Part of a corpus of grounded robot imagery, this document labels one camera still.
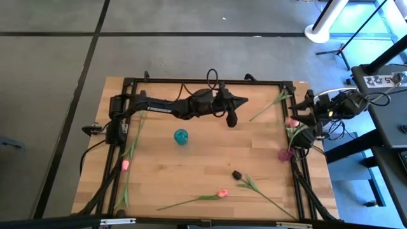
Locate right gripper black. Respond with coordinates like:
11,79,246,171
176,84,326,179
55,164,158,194
288,94,340,127

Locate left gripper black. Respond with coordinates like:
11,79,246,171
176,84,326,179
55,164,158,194
208,81,249,115

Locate pink tulip green stem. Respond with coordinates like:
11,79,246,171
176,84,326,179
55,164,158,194
291,119,308,150
285,116,295,150
156,188,229,211
120,109,148,172

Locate dark tulip green stem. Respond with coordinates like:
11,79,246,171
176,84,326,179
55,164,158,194
231,170,298,221
113,170,131,218
249,88,293,122

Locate purple glass vase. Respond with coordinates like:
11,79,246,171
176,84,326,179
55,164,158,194
278,148,296,163

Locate blue glass vase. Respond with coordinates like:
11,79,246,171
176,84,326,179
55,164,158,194
173,128,190,146

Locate black tripod stand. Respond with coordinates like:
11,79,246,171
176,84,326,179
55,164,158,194
315,0,390,71

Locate white paper label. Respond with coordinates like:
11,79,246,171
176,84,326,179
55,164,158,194
363,73,402,89

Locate black side desk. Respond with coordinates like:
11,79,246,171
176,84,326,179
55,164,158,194
351,63,407,150

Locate white pole stand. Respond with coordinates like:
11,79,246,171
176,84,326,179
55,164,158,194
304,0,350,45

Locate black clamp knob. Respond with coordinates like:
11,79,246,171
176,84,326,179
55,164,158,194
81,123,106,137

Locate black crossbar silver brackets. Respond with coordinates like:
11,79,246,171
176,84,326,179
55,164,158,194
0,215,407,229

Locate grey floor object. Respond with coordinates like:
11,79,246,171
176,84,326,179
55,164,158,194
0,136,25,150

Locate black cable bundle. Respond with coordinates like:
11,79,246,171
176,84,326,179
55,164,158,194
327,120,354,141

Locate black metal table frame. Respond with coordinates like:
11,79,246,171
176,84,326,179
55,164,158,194
72,72,340,223

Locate white cable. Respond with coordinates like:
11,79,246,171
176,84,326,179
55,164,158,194
313,86,362,99

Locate black cable loop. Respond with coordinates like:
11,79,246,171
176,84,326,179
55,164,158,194
205,68,220,92

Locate black slanted post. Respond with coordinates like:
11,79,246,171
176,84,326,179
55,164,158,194
365,34,407,74

